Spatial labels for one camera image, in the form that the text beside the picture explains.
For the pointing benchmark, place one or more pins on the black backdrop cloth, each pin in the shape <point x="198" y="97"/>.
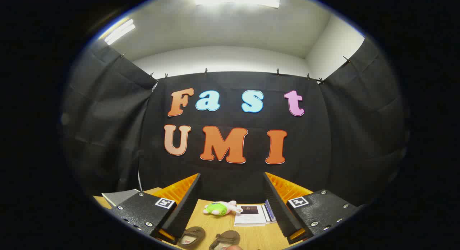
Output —
<point x="323" y="135"/>

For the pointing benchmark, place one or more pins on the large white book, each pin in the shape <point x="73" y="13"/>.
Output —
<point x="249" y="217"/>

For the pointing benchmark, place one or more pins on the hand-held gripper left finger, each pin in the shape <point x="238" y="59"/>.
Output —
<point x="185" y="214"/>

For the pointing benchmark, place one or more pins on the blue cover book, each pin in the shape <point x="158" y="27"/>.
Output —
<point x="269" y="209"/>

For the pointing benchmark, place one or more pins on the grey fabric storage box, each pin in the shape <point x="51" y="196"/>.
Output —
<point x="122" y="197"/>

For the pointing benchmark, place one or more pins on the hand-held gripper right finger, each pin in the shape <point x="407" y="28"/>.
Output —
<point x="280" y="210"/>

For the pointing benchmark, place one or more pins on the brown fuzzy shoe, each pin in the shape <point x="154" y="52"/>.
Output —
<point x="194" y="234"/>
<point x="226" y="237"/>

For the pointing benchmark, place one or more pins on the green and pink plush toy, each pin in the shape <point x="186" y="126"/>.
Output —
<point x="217" y="208"/>

